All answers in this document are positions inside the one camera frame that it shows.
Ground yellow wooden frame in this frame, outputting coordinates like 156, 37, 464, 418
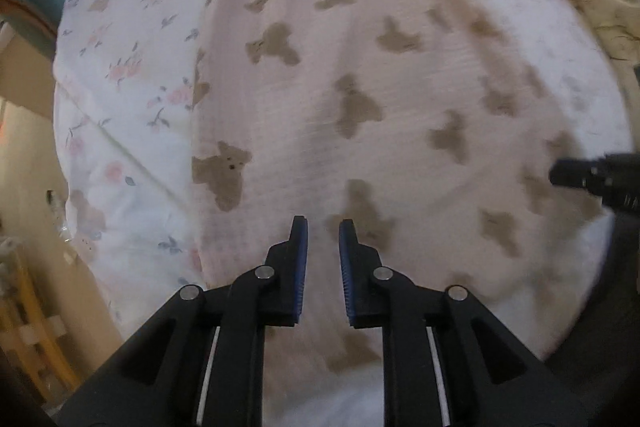
0, 247, 81, 403

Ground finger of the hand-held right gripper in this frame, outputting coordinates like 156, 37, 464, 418
549, 152, 640, 213

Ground pink bear print pants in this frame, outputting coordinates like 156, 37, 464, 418
190, 0, 617, 380

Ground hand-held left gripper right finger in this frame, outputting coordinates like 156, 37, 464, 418
338, 218, 591, 427

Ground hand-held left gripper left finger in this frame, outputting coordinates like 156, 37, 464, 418
55, 216, 309, 427

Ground white floral bed sheet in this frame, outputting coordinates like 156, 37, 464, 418
52, 0, 634, 427

